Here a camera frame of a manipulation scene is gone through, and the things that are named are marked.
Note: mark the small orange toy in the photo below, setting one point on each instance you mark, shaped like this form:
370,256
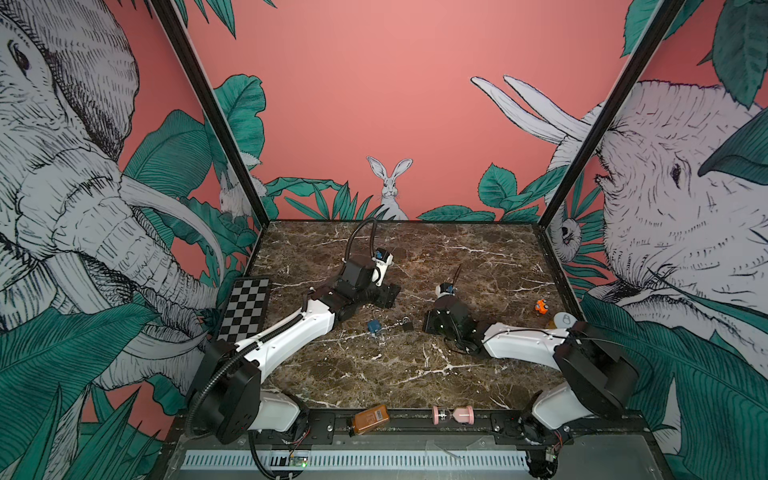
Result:
541,307

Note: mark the orange box device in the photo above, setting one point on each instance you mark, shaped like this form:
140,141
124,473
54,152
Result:
369,420

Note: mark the pink hourglass timer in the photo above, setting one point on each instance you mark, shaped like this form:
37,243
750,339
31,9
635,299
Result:
460,415

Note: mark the yellow white can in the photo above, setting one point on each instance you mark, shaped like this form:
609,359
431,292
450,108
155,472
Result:
562,320

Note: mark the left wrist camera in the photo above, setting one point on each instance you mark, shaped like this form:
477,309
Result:
383,259

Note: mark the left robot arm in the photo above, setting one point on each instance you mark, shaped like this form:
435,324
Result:
226,398

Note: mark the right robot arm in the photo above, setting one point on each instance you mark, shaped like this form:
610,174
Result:
599,378

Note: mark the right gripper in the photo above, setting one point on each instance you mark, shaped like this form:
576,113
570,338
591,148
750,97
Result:
430,322

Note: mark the checkerboard calibration board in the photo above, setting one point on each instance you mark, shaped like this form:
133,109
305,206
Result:
245,310

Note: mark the left blue padlock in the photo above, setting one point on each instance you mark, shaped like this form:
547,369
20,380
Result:
374,327

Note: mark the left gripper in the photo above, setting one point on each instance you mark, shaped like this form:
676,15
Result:
388,296

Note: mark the black base frame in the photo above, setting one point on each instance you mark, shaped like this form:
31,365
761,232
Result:
414,423

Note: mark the white perforated rail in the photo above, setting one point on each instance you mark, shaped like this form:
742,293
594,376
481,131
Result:
343,460

